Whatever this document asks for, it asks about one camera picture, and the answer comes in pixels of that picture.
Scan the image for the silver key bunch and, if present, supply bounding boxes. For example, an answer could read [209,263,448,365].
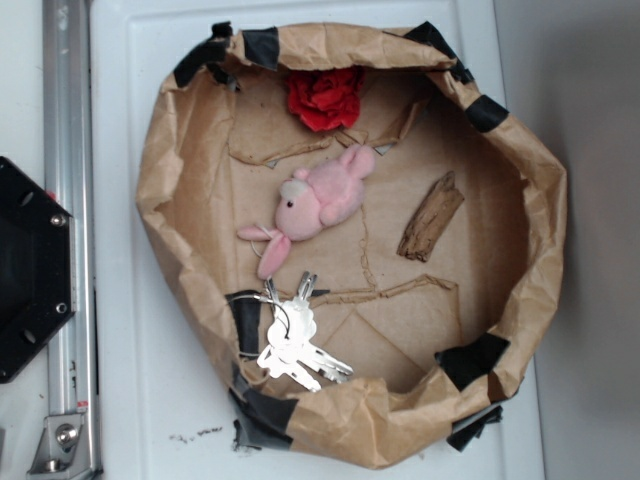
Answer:
[229,270,355,393]

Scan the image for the brown wood chip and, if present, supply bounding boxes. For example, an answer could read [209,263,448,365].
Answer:
[397,171,464,263]

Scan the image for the brown paper bin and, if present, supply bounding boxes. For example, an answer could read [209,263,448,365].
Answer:
[136,23,567,469]

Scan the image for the aluminium extrusion rail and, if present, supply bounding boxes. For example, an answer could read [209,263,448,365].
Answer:
[42,1,102,479]

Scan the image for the red crumpled tissue flower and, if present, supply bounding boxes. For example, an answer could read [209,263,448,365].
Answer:
[286,66,365,132]

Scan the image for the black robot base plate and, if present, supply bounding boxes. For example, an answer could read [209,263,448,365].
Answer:
[0,157,74,384]

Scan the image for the metal corner bracket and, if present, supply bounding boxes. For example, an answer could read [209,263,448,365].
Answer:
[26,413,92,479]

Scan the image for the pink plush bunny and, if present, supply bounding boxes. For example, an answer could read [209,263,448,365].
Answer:
[237,145,376,280]

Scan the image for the white tray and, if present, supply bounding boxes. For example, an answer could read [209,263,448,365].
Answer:
[90,1,544,479]

